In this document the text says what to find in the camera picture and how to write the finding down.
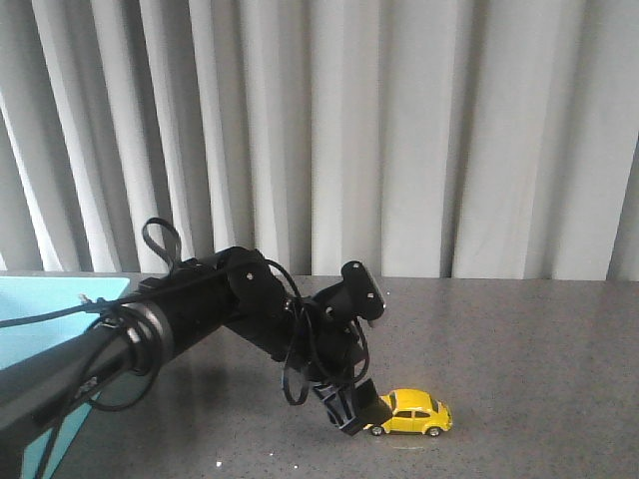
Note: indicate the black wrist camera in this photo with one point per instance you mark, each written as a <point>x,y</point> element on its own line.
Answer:
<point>365,299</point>

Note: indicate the yellow toy beetle car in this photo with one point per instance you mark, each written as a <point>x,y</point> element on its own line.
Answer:
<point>413,411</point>

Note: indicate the grey pleated curtain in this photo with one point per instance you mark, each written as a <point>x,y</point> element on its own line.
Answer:
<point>470,139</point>

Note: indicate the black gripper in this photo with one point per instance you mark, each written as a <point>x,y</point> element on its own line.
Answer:
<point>329,348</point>

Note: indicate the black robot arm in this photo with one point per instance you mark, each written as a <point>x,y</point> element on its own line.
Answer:
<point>139,333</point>

